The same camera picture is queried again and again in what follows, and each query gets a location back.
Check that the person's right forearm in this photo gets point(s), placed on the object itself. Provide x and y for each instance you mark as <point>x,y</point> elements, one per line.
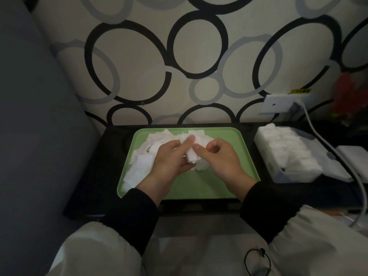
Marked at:
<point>287,232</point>

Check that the grey upholstered sofa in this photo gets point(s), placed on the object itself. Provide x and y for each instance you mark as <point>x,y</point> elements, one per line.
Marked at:
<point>34,140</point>

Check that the white power bank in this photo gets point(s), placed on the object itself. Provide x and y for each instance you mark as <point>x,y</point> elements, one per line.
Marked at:
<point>355,160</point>

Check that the yellow warning sticker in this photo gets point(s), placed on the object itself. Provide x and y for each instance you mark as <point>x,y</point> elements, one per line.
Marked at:
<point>300,91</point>

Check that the person's left forearm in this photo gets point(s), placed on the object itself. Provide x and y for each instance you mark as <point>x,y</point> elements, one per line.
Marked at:
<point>123,232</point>

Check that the green plastic tray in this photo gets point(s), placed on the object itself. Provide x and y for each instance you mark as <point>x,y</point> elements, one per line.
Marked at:
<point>201,186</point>

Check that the red decoration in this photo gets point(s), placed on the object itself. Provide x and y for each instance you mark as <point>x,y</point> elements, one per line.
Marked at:
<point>348,97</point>

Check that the person's left hand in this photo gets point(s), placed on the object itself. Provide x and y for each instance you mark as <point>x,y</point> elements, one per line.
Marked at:
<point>166,166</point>

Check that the clear plastic box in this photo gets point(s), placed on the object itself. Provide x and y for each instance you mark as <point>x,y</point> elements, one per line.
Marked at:
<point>267,163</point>

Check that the pile of white cotton pads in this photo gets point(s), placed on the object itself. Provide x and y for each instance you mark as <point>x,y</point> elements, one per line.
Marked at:
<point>141,163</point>

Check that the white wall socket plate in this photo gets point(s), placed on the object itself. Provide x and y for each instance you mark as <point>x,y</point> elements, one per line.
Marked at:
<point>273,104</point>

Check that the person's right hand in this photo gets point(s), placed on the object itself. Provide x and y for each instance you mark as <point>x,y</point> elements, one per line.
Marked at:
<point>227,163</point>

